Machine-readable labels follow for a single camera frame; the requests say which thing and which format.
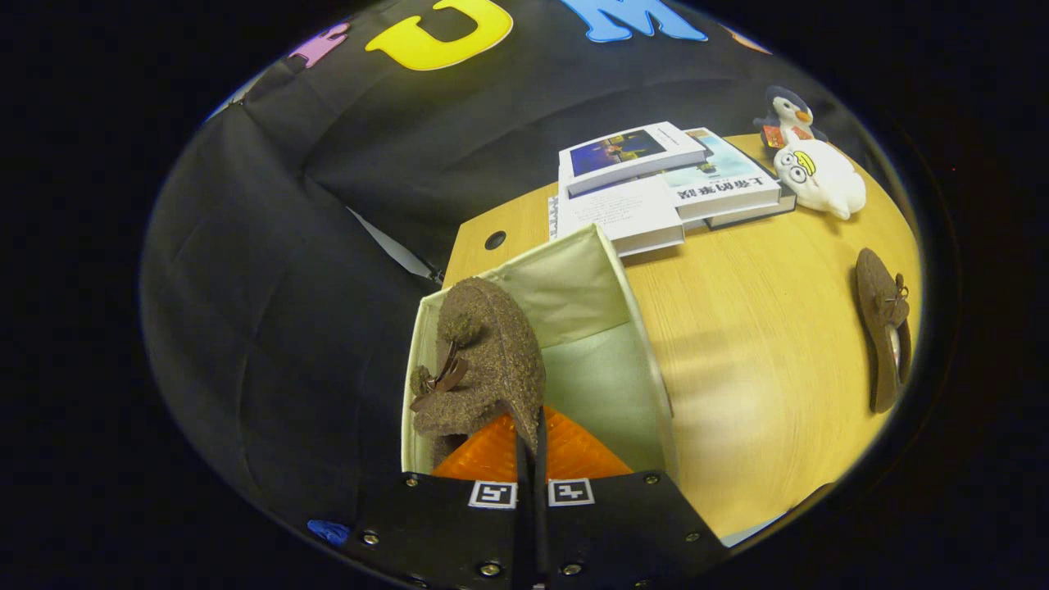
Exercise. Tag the green fabric storage box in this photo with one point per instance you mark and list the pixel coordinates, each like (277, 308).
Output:
(598, 369)

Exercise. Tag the brown fuzzy shoe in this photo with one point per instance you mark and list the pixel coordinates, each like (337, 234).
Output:
(881, 328)
(492, 360)

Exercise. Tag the book with blue picture cover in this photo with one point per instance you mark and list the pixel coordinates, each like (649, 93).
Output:
(631, 156)

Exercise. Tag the black table grommet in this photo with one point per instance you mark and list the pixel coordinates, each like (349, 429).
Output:
(495, 240)

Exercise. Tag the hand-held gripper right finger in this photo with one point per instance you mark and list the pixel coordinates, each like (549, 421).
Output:
(623, 524)

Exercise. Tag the white book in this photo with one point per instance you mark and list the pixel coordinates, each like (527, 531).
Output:
(615, 217)

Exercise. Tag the black backdrop cloth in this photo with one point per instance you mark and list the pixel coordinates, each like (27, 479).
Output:
(270, 287)

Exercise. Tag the white plush toy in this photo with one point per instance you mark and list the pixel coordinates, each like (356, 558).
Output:
(828, 184)

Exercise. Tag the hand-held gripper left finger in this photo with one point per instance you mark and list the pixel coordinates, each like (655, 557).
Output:
(442, 524)

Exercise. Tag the penguin plush toy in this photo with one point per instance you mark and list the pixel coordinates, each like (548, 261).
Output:
(788, 111)

